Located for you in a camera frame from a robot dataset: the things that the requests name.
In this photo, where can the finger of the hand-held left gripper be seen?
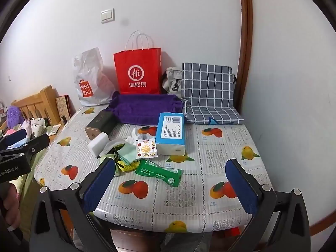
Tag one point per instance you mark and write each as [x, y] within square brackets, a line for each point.
[17, 136]
[36, 144]

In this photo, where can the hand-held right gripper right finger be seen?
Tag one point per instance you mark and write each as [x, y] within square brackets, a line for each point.
[241, 186]

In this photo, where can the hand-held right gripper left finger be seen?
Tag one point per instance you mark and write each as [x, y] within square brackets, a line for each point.
[99, 183]

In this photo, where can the yellow mesh bag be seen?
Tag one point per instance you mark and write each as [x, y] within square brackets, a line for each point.
[128, 166]

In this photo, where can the white sponge block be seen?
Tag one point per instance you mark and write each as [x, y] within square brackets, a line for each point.
[98, 144]

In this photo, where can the pale green tissue packet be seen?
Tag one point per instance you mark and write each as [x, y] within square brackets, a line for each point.
[113, 145]

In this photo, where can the light green cloth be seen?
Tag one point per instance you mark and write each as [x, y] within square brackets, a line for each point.
[127, 153]

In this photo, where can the fruit print tissue packet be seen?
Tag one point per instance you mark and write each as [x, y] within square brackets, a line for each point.
[145, 149]

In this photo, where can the green wet wipe packet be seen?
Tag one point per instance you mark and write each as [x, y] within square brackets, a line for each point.
[157, 172]

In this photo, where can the purple fabric basket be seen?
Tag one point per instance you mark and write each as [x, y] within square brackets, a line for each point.
[144, 107]

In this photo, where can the person's left hand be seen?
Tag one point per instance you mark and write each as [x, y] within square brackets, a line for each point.
[10, 202]

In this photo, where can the purple plush toy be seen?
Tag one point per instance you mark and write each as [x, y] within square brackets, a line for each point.
[15, 115]

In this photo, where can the wooden bed headboard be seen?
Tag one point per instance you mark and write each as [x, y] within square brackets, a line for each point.
[39, 102]

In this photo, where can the fruit print tablecloth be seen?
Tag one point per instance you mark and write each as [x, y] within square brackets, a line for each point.
[204, 162]

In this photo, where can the patterned brown box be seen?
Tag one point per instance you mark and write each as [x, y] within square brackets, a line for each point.
[63, 107]

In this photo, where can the dark box with gold end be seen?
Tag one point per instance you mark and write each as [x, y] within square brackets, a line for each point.
[101, 123]

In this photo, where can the white plastic shopping bag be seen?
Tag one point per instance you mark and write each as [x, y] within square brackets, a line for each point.
[89, 84]

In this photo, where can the blue tissue pack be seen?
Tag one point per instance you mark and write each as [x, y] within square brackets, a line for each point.
[170, 134]

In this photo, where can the grey checked cushion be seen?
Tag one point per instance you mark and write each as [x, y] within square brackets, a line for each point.
[210, 89]

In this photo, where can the red paper bag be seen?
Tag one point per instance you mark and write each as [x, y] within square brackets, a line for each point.
[137, 73]

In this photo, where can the beige fabric bag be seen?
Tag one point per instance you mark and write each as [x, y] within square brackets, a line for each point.
[172, 81]

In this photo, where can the brown wooden door frame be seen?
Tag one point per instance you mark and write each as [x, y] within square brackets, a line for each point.
[244, 44]

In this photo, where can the white wall switch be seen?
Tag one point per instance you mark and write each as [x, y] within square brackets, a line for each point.
[108, 15]

